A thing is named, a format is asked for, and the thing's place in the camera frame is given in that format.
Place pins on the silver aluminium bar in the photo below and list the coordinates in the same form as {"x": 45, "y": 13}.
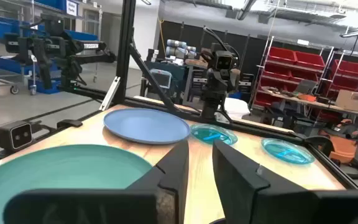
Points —
{"x": 110, "y": 93}

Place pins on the large blue plastic plate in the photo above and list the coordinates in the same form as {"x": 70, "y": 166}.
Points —
{"x": 145, "y": 126}

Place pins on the orange shop vacuum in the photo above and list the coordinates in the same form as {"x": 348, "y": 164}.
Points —
{"x": 342, "y": 149}

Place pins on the black stereo camera box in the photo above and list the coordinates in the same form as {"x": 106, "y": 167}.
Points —
{"x": 14, "y": 135}

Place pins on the teal bowl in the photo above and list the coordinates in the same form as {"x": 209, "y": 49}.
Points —
{"x": 57, "y": 174}

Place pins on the white bag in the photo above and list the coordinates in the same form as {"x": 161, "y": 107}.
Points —
{"x": 238, "y": 107}

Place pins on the black background robot arm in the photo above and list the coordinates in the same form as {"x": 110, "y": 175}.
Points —
{"x": 61, "y": 46}

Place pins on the grey teach pendant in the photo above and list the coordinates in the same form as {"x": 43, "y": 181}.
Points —
{"x": 161, "y": 79}

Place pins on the black aluminium rig frame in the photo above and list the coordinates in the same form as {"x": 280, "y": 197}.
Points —
{"x": 125, "y": 46}

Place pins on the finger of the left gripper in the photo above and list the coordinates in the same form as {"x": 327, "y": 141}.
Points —
{"x": 219, "y": 105}
{"x": 208, "y": 107}

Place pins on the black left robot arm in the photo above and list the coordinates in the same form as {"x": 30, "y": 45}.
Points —
{"x": 219, "y": 46}

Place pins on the red bin metal shelf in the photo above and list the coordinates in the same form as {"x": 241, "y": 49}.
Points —
{"x": 309, "y": 60}

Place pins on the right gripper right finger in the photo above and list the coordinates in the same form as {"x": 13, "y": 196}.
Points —
{"x": 259, "y": 205}

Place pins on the wooden workbench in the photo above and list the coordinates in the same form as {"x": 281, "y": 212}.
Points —
{"x": 322, "y": 105}

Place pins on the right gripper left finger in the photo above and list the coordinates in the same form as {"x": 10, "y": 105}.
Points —
{"x": 104, "y": 208}

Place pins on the cardboard box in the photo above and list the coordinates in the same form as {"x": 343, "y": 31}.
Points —
{"x": 354, "y": 101}

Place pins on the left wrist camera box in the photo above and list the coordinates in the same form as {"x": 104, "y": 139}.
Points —
{"x": 224, "y": 60}

